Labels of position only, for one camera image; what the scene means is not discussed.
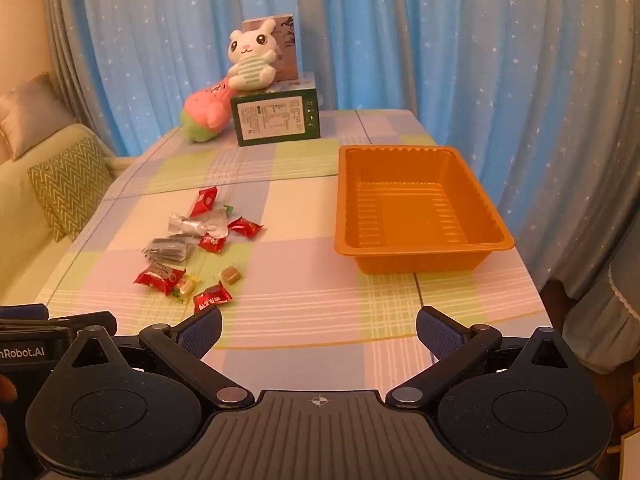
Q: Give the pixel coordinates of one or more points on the small green candy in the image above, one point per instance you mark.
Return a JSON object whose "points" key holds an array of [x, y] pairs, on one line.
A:
{"points": [[227, 208]]}

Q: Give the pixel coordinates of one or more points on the pink peach plush toy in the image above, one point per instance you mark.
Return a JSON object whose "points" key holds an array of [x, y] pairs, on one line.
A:
{"points": [[205, 110]]}

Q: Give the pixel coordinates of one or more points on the green yellow candy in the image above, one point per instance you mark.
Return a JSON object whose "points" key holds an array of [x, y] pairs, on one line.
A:
{"points": [[184, 287]]}

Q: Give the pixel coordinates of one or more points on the orange plastic tray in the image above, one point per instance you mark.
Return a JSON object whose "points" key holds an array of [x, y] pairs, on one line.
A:
{"points": [[400, 195]]}

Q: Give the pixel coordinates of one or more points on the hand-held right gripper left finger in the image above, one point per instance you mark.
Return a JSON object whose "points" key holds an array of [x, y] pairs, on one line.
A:
{"points": [[200, 329]]}

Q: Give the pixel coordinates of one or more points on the large red candy packet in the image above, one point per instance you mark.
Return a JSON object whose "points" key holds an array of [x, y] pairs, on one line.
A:
{"points": [[160, 276]]}

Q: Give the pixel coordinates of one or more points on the green cardboard box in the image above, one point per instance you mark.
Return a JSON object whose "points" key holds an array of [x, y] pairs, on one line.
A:
{"points": [[272, 120]]}

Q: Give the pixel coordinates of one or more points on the blue star-print curtain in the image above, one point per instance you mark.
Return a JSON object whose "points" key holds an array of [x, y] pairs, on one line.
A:
{"points": [[450, 60]]}

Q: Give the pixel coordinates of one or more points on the beige printed box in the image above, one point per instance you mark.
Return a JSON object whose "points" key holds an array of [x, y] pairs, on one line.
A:
{"points": [[290, 55]]}

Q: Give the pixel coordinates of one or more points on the white plush bunny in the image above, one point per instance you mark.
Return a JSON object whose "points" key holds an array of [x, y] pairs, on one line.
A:
{"points": [[250, 50]]}

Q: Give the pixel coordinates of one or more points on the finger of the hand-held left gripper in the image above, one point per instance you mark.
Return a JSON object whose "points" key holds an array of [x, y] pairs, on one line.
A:
{"points": [[22, 312], [85, 322]]}

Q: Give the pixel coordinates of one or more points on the pastel plaid tablecloth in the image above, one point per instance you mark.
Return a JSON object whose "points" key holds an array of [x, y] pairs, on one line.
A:
{"points": [[310, 260]]}

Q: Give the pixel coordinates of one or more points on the grey cushion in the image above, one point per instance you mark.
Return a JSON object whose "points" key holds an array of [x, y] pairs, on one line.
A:
{"points": [[30, 110]]}

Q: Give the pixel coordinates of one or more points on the grey lace-trimmed cloth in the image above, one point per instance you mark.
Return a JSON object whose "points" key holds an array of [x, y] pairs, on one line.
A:
{"points": [[605, 310]]}

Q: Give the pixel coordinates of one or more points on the silver foil packet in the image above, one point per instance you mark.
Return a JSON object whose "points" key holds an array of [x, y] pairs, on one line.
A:
{"points": [[192, 224]]}

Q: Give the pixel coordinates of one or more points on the person's left hand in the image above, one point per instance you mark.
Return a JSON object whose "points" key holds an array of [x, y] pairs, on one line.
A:
{"points": [[6, 389]]}

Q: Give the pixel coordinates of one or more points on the brown caramel candy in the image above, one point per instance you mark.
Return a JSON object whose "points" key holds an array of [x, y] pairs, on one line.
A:
{"points": [[231, 275]]}

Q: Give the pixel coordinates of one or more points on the green zigzag cushion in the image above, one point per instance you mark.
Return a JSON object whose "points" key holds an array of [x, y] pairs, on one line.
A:
{"points": [[67, 185]]}

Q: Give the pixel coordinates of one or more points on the light green sofa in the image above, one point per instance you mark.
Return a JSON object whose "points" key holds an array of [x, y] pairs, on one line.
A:
{"points": [[30, 260]]}

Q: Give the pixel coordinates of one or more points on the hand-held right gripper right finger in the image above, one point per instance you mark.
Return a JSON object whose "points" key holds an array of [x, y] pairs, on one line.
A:
{"points": [[436, 332]]}

